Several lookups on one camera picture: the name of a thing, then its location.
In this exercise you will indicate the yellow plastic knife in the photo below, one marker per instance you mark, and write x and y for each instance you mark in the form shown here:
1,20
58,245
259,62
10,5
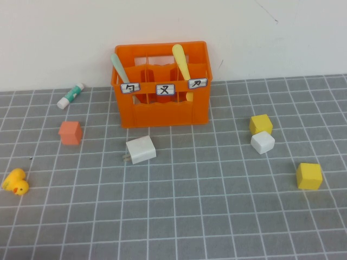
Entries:
180,59

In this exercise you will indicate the pale green plastic spoon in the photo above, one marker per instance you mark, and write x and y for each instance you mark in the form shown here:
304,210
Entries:
119,67

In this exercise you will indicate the orange plastic cutlery holder crate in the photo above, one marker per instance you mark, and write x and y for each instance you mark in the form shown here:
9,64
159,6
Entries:
162,115

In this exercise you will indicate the white charger plug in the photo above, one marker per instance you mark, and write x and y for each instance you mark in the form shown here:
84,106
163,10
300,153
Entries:
141,150

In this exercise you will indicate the yellow cube block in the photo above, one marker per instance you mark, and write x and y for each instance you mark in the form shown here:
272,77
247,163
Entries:
309,177
261,124

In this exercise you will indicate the white cube block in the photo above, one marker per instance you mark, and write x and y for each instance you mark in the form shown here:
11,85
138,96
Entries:
262,143

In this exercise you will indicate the salmon pink cube block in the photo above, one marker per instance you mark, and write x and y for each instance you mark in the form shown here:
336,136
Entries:
70,134

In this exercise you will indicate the grey grid table cloth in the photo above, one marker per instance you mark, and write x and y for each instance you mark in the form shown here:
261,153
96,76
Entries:
217,230

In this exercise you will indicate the white green glue stick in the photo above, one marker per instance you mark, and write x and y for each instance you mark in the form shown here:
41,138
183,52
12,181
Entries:
69,97

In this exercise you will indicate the yellow rubber duck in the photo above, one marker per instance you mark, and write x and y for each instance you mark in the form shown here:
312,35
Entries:
16,181

